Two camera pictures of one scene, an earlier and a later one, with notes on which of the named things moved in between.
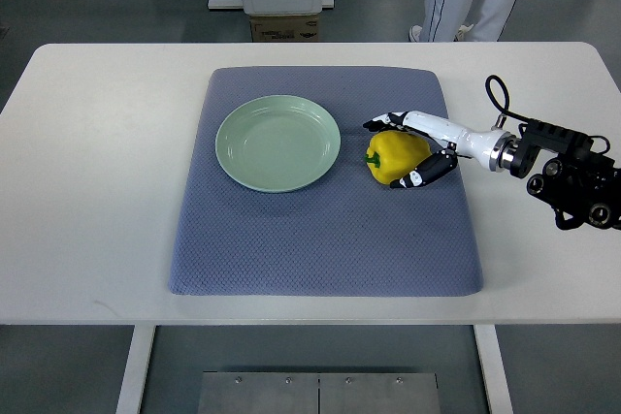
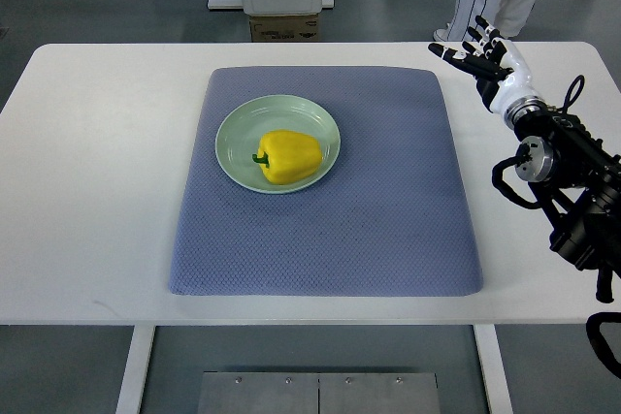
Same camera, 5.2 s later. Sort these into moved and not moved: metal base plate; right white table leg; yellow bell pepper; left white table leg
Moved: yellow bell pepper
Not moved: right white table leg; metal base plate; left white table leg
